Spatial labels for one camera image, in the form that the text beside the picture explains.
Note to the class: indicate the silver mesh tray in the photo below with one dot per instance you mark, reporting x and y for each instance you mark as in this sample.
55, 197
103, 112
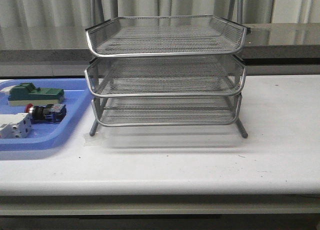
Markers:
161, 111
213, 75
165, 36

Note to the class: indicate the red emergency stop button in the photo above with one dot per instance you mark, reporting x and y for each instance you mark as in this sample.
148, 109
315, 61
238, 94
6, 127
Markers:
53, 113

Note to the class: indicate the blue plastic tray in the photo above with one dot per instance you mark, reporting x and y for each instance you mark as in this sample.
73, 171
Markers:
49, 135

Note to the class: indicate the grey stone counter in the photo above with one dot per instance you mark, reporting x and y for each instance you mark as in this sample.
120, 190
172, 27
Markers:
279, 43

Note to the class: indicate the white circuit breaker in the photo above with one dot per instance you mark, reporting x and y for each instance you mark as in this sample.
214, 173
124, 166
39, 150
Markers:
15, 125

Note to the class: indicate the green and beige switch block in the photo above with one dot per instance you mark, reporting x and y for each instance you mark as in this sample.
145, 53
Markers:
27, 93

